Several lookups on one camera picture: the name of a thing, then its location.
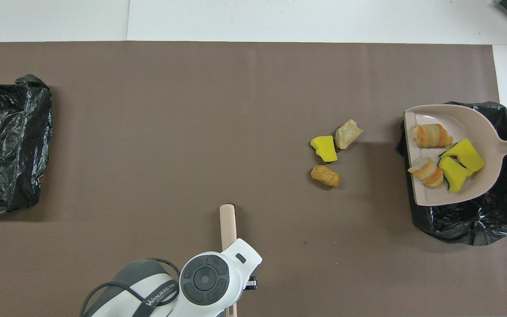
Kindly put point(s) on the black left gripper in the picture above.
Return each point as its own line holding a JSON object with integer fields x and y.
{"x": 251, "y": 283}

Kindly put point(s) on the pink plastic dustpan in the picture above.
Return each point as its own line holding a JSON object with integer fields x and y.
{"x": 478, "y": 123}

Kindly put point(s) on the notched yellow sponge piece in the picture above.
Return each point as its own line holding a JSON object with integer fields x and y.
{"x": 469, "y": 154}

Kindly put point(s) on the pink brush with black bristles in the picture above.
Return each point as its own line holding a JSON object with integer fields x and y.
{"x": 227, "y": 224}

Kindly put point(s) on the small yellow green sponge piece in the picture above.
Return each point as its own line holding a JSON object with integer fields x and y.
{"x": 453, "y": 174}

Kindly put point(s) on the croissant piece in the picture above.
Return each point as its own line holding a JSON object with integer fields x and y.
{"x": 427, "y": 172}
{"x": 431, "y": 135}

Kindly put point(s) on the brown bread roll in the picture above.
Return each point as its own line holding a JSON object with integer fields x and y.
{"x": 325, "y": 176}

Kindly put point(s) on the beige bread chunk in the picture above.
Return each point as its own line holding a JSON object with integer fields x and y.
{"x": 347, "y": 134}

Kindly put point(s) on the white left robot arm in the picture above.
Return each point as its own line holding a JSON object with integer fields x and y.
{"x": 236, "y": 264}

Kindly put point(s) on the black bag lined bin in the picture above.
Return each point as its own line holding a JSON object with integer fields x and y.
{"x": 11, "y": 114}
{"x": 478, "y": 224}

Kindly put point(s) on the brown table mat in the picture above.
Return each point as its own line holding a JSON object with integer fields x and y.
{"x": 280, "y": 70}

